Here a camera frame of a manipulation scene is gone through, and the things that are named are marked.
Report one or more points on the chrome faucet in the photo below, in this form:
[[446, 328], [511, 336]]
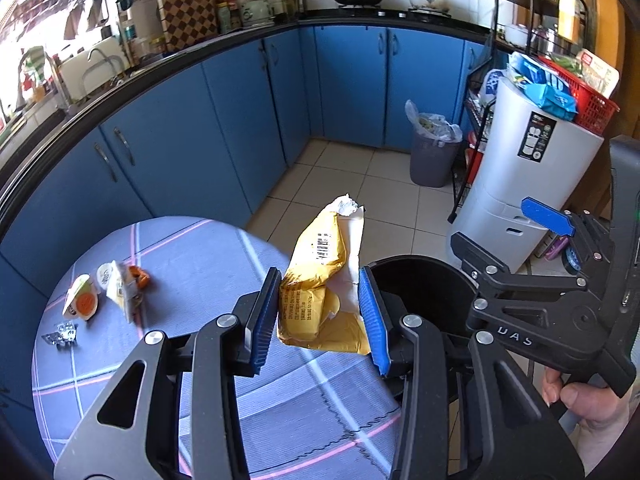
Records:
[[47, 78]]

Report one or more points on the grey bin with plastic bag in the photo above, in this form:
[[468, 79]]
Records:
[[435, 145]]

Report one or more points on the checkered cutting board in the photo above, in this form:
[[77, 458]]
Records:
[[186, 22]]

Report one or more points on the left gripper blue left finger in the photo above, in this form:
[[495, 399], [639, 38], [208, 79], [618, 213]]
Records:
[[257, 313]]

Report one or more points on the white gold snack wrapper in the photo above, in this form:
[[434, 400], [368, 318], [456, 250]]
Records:
[[115, 279]]

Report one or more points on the orange wrapper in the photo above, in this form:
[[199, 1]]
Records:
[[141, 277]]

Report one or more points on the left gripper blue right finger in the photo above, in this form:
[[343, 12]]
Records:
[[376, 320]]

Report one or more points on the person's right hand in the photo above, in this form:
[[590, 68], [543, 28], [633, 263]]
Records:
[[603, 416]]

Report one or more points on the black round trash bin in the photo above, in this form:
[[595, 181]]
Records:
[[439, 294]]

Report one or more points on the orange green white carton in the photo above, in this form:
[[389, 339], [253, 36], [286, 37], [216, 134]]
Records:
[[81, 299]]

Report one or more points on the yellow pouch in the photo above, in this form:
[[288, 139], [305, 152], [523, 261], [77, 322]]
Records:
[[319, 306]]

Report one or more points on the red plastic basket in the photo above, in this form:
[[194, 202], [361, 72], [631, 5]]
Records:
[[594, 111]]

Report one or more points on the blue wipes pack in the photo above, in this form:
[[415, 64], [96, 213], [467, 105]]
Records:
[[542, 85]]

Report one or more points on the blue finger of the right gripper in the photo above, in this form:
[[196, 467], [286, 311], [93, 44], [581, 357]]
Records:
[[558, 222]]

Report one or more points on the green kettle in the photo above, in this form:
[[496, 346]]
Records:
[[255, 12]]

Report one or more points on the blue plaid tablecloth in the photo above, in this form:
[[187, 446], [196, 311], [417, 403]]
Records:
[[157, 398]]

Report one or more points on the white tall appliance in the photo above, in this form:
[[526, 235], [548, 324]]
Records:
[[529, 153]]

